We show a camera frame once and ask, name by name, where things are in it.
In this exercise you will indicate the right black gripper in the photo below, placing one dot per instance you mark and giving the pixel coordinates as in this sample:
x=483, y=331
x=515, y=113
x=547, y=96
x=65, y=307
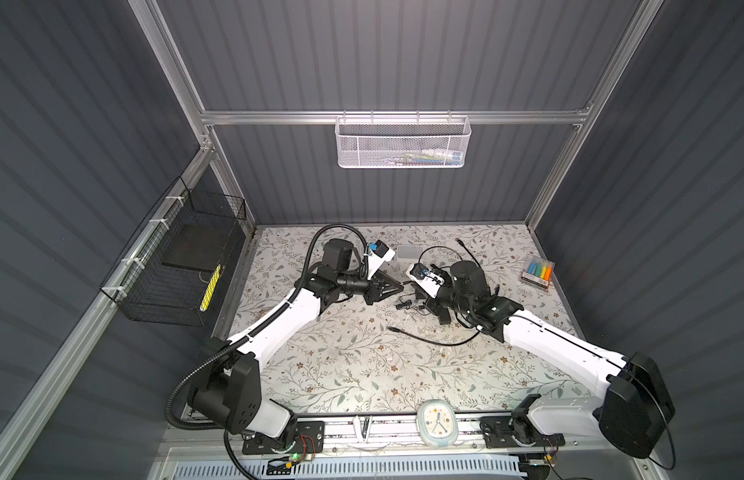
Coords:
x=430, y=305

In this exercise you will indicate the pack of coloured markers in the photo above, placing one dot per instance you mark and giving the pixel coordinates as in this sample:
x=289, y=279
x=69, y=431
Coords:
x=538, y=272

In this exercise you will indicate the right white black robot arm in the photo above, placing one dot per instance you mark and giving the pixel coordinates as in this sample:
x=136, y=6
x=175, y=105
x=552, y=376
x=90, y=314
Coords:
x=628, y=405

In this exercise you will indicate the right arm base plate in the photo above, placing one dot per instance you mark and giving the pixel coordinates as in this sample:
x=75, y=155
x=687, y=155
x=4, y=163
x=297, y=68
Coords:
x=505, y=431

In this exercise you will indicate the white ventilated cable duct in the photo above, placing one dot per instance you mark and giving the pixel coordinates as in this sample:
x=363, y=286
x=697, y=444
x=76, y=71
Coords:
x=390, y=467

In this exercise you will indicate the black wire wall basket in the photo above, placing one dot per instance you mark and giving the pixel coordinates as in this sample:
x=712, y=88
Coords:
x=163, y=277

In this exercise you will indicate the right white network switch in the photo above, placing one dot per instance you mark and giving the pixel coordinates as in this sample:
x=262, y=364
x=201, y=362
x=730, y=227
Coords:
x=409, y=252

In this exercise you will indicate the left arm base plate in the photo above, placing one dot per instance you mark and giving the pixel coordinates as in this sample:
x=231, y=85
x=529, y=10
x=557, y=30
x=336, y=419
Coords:
x=302, y=436

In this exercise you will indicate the floral patterned table mat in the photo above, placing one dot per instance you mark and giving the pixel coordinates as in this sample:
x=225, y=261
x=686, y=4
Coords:
x=362, y=358

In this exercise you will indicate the mint green alarm clock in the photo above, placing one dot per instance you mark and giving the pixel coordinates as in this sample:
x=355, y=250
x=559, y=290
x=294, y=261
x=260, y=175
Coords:
x=437, y=424

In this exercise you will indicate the white wire mesh basket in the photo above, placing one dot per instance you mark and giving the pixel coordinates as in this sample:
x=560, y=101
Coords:
x=407, y=142

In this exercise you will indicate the yellow black striped marker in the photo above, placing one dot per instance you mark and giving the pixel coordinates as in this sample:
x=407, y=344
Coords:
x=210, y=289

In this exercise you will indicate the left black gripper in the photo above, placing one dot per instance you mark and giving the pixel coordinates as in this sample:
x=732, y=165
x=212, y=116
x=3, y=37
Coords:
x=374, y=293

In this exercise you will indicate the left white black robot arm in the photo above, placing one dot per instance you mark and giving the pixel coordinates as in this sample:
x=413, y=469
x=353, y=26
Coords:
x=228, y=390

